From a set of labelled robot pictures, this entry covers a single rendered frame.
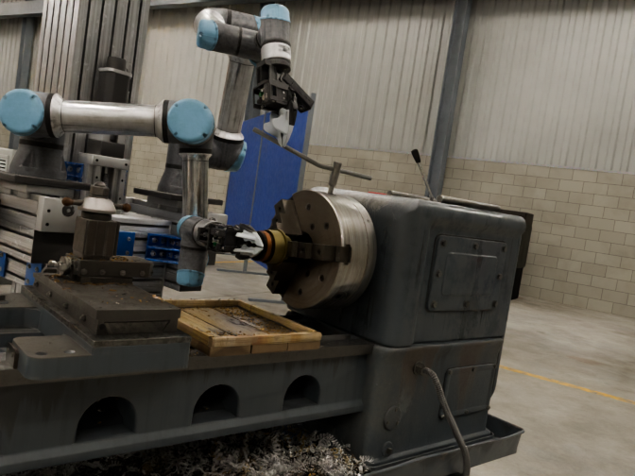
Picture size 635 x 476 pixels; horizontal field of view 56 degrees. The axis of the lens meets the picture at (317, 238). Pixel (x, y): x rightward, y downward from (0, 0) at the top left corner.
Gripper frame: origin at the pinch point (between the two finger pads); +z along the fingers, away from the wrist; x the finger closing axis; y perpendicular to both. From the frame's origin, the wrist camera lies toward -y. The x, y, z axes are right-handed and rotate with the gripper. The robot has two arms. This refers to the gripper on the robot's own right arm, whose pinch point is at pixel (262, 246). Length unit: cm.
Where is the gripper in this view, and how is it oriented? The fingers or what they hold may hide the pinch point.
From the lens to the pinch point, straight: 143.6
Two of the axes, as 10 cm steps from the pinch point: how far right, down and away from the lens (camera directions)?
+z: 6.3, 1.4, -7.7
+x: 1.4, -9.9, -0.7
